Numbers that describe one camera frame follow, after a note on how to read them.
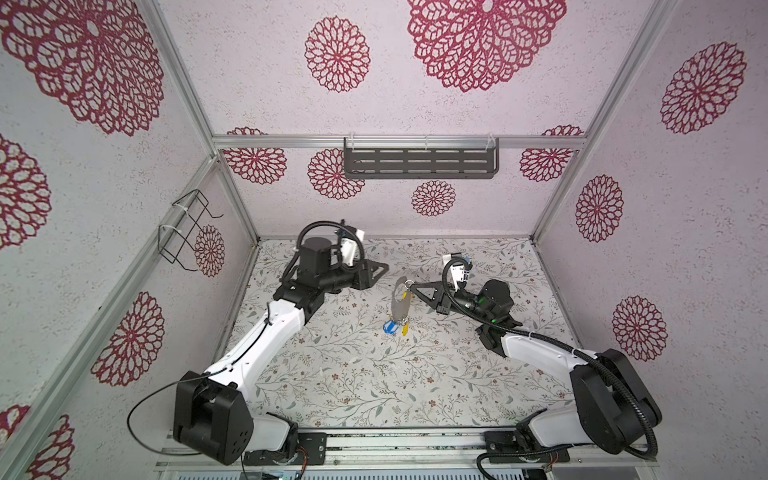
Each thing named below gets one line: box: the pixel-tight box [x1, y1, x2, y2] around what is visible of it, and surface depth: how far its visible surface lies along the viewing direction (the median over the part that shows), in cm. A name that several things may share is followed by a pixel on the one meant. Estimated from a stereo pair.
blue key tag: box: [383, 320, 399, 335], surface depth 82 cm
